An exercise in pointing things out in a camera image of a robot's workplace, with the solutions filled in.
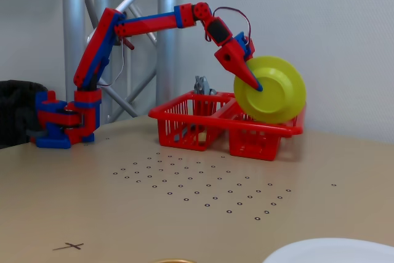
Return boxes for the red and blue gripper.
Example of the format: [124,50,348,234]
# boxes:
[214,31,264,92]

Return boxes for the yellow-green plastic plate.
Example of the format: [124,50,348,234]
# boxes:
[233,55,308,124]

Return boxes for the white plate at edge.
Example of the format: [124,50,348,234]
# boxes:
[261,237,394,263]

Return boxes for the red plastic dish rack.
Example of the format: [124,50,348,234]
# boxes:
[148,89,307,162]

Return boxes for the silver metal truss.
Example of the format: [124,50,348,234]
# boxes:
[61,0,178,122]

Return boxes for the grey-blue plastic spoon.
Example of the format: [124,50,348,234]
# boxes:
[174,126,198,141]

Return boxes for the black fabric object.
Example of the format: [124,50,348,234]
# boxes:
[0,79,49,150]

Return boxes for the red and white gripper cable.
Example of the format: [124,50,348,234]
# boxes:
[213,6,254,45]

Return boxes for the red and white arm cable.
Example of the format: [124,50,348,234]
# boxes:
[97,37,126,87]

